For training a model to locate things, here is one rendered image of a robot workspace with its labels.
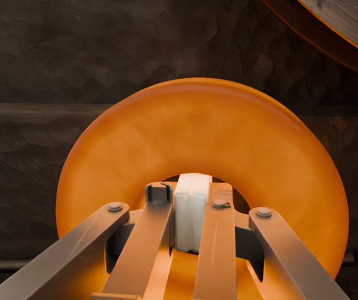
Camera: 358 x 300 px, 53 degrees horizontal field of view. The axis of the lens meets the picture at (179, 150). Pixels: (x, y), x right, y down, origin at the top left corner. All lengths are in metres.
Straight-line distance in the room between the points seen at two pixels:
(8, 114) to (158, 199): 0.21
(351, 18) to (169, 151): 0.10
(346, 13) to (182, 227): 0.12
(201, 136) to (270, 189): 0.04
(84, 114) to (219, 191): 0.16
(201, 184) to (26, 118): 0.20
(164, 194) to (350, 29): 0.11
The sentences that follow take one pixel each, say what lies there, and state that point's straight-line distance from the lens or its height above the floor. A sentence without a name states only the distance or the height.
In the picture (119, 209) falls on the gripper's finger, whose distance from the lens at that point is 0.15.
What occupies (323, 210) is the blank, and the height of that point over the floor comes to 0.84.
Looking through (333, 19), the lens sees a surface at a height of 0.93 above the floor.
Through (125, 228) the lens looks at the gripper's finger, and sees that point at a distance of 0.16.
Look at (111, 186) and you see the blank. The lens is 0.19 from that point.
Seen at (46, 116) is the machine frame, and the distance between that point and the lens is 0.32.
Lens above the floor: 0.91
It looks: 14 degrees down
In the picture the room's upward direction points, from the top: straight up
